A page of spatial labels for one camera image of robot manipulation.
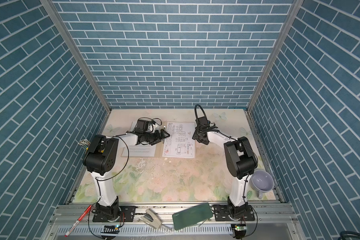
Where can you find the diagram paper sheet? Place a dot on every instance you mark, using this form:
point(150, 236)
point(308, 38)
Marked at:
point(180, 143)

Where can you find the beige cardboard folder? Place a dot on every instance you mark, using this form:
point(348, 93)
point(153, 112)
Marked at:
point(159, 146)

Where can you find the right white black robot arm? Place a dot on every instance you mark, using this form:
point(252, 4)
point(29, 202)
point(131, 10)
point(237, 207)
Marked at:
point(240, 159)

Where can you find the coloured pens bundle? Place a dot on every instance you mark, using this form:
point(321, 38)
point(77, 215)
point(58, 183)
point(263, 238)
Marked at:
point(84, 143)

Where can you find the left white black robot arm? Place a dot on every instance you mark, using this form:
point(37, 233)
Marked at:
point(101, 155)

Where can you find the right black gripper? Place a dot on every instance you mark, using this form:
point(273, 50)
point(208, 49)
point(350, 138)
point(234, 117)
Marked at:
point(196, 134)

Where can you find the red marker pen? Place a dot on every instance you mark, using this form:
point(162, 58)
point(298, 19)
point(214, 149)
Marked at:
point(78, 221)

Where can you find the printed text paper sheet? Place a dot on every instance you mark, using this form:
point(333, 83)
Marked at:
point(136, 150)

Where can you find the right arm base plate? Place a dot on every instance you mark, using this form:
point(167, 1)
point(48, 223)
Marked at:
point(219, 212)

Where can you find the grey stapler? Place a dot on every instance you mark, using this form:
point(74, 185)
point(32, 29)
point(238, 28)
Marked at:
point(151, 218)

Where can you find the lilac ceramic cup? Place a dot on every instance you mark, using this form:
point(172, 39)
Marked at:
point(261, 182)

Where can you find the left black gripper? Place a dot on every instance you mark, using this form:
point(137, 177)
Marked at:
point(158, 138)

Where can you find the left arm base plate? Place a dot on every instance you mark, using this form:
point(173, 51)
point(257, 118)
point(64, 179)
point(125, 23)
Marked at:
point(124, 214)

